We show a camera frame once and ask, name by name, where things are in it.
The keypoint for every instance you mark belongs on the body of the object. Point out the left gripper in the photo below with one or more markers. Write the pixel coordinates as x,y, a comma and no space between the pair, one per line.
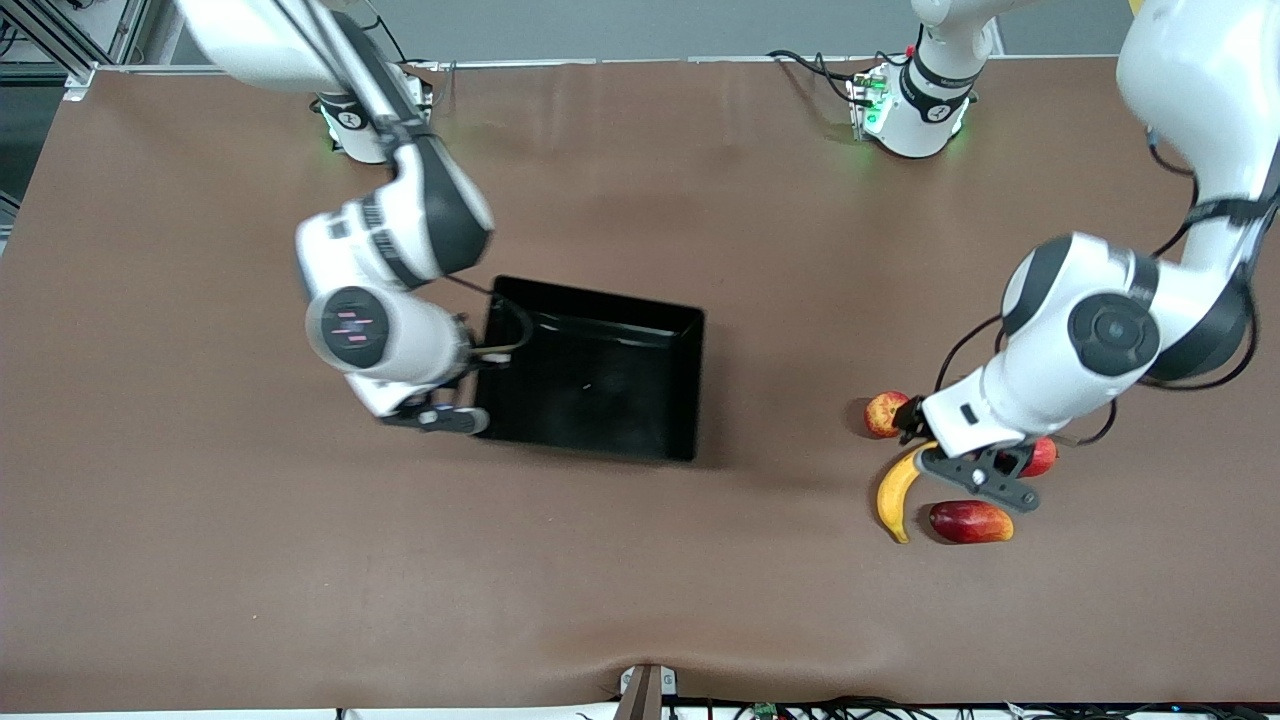
909,415

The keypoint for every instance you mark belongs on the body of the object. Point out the red peach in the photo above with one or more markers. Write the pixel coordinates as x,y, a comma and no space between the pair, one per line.
1043,457

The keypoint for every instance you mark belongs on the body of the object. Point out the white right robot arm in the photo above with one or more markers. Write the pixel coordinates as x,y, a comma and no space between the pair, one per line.
430,210

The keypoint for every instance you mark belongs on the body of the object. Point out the black plastic box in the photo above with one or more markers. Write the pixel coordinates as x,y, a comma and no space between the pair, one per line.
600,390

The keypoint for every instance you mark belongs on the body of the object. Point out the red and yellow apple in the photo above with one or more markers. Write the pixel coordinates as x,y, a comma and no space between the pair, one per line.
882,415

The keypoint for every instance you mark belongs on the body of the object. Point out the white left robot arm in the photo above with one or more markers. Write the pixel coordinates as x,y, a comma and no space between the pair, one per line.
1200,80

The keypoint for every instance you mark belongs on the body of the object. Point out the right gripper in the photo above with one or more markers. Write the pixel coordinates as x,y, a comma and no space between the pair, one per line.
464,373

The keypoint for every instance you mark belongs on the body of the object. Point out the aluminium frame profile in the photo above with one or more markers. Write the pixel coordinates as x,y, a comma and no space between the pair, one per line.
60,40

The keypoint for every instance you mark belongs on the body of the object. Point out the red and yellow mango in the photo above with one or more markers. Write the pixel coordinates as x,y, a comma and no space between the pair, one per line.
970,522

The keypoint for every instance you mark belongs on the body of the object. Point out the yellow banana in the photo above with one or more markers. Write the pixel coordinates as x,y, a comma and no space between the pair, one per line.
893,495

